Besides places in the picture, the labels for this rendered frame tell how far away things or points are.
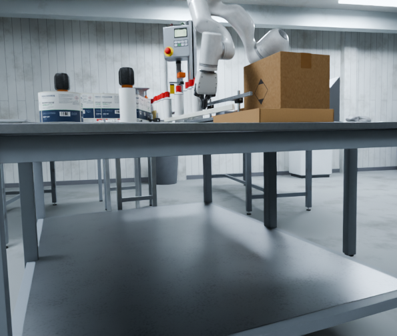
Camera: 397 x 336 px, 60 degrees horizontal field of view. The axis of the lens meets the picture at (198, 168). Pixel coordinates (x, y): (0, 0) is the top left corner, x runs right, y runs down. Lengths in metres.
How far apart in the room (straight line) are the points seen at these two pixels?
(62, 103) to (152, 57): 5.13
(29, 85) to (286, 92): 5.86
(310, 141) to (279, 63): 0.45
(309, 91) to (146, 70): 5.44
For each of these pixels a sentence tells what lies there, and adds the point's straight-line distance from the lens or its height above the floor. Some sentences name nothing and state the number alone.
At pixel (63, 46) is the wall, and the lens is 6.89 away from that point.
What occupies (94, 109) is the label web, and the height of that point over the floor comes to 0.97.
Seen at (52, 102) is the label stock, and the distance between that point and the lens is 1.74.
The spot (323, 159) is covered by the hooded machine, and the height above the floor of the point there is 0.34.
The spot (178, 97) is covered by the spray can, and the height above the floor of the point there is 1.02.
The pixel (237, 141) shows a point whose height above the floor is 0.78.
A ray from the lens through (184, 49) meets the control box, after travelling 2.19.
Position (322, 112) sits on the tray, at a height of 0.86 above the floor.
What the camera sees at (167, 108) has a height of 0.98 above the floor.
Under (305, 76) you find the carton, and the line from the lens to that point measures 1.47.
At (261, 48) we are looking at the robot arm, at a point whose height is 1.25.
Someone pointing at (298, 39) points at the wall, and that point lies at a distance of 7.68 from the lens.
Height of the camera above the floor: 0.79
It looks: 5 degrees down
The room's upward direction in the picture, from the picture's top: 1 degrees counter-clockwise
